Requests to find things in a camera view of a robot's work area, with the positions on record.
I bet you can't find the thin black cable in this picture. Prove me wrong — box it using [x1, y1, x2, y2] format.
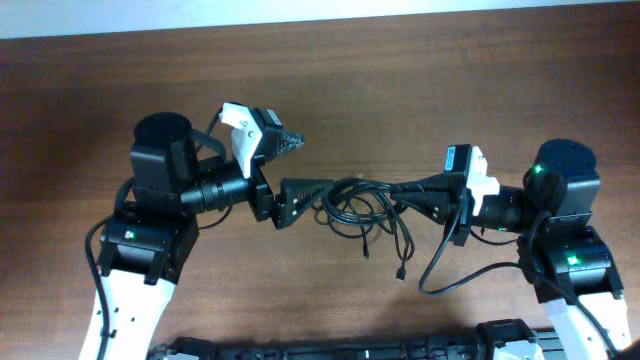
[324, 189, 416, 281]

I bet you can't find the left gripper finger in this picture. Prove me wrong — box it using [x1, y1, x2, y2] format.
[268, 130, 305, 159]
[273, 178, 334, 229]

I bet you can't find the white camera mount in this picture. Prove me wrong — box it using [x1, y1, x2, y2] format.
[466, 146, 500, 217]
[220, 102, 262, 179]

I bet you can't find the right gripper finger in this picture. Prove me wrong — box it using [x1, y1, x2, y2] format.
[391, 192, 452, 224]
[407, 173, 450, 192]

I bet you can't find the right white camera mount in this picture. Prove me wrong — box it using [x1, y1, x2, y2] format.
[466, 146, 500, 217]

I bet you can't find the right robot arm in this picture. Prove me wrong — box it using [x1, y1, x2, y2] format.
[391, 139, 632, 359]

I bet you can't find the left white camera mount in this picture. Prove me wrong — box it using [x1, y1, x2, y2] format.
[220, 102, 262, 179]

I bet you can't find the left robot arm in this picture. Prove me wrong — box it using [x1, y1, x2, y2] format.
[80, 103, 333, 359]

